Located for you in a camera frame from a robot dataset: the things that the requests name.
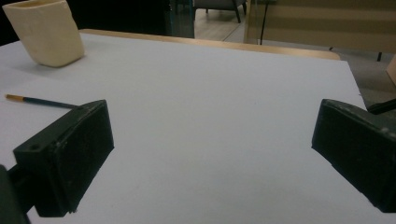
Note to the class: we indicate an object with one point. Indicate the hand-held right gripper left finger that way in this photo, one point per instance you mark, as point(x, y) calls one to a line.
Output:
point(67, 155)

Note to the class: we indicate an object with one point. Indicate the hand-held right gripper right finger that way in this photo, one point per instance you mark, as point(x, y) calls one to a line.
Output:
point(355, 149)

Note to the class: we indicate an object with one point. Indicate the dark pencil with tan end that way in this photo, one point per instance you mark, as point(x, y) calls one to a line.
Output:
point(39, 101)

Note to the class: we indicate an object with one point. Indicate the cream pen holder cup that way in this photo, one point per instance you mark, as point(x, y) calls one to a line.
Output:
point(46, 31)

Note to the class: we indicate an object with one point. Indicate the black stand leg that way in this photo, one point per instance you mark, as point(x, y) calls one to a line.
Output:
point(381, 107)

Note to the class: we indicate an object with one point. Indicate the beige panel cabinet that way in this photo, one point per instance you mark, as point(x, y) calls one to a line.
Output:
point(323, 23)

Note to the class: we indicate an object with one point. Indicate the white table mat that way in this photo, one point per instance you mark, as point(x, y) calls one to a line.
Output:
point(202, 118)

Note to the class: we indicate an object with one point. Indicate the grey chair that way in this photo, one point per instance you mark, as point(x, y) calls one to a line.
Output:
point(219, 6)

